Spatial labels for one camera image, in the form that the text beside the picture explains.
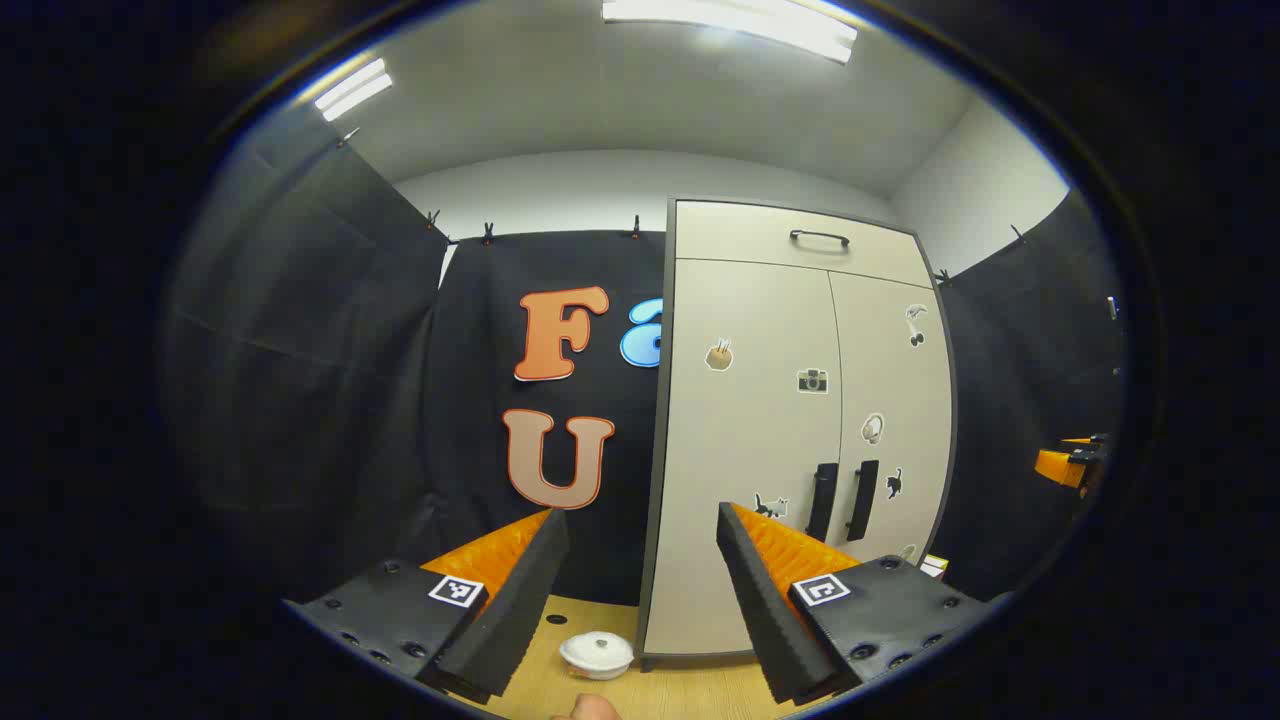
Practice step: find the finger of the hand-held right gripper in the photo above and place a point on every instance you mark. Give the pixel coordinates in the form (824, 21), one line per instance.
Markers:
(1060, 467)

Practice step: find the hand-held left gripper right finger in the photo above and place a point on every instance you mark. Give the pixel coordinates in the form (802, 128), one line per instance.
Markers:
(760, 610)

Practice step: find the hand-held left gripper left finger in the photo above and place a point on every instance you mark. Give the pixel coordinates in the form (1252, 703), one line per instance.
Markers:
(520, 610)

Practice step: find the beige cabinet door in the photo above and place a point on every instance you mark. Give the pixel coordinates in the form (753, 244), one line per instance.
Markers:
(750, 440)
(895, 380)

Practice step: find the grey double-door shoe cabinet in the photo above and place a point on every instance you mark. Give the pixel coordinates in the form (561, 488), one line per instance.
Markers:
(657, 420)

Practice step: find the white lidded bowl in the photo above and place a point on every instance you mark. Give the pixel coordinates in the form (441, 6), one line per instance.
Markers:
(597, 655)

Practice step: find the black backdrop cloth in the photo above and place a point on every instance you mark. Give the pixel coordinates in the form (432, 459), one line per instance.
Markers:
(470, 400)
(300, 350)
(1030, 360)

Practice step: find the white yellow-edged box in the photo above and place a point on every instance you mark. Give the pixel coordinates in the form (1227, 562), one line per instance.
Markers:
(935, 567)

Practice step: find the ceiling light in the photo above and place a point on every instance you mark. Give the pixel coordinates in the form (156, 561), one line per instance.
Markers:
(352, 90)
(730, 22)

